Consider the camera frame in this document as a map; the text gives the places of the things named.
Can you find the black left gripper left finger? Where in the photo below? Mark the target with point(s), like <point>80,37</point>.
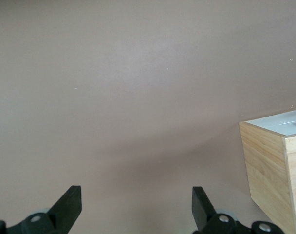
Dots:
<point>67,209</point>

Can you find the light wooden drawer cabinet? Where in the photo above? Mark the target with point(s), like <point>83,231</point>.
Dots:
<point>267,165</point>

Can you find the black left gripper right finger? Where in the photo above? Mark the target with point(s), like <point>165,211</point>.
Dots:
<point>201,209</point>

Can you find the brown table cover mat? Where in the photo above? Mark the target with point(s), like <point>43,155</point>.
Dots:
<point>128,85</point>

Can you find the white-fronted wooden drawer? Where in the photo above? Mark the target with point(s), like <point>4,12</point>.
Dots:
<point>274,122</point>

